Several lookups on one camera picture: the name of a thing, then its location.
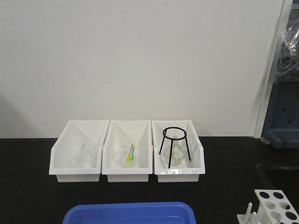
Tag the left white storage bin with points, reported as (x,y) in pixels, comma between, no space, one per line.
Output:
(75,133)

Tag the black lab sink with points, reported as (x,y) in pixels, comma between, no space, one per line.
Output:
(282,177)

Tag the plastic bag of pegs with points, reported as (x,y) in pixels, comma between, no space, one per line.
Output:
(288,64)

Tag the middle white storage bin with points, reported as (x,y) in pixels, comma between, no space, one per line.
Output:
(111,154)

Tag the grey pegboard drying rack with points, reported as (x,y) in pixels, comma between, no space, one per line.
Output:
(281,124)

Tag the right white storage bin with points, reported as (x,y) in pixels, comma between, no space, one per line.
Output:
(189,170)

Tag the white test tube rack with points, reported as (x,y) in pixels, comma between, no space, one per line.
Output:
(274,208)

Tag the white storage bin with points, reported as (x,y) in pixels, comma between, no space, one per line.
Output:
(75,133)
(189,170)
(111,154)

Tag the black metal tripod stand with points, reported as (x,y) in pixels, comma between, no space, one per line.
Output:
(183,137)

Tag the blue plastic tray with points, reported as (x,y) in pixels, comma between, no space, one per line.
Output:
(131,213)

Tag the glass beakers in left bin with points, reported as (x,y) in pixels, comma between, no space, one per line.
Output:
(83,156)

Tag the glass flask under tripod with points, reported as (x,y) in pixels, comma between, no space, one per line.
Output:
(175,154)

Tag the yellow green plastic spoons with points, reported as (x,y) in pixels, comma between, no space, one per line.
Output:
(130,156)

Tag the glass beaker in middle bin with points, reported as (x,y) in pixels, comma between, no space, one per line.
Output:
(125,144)

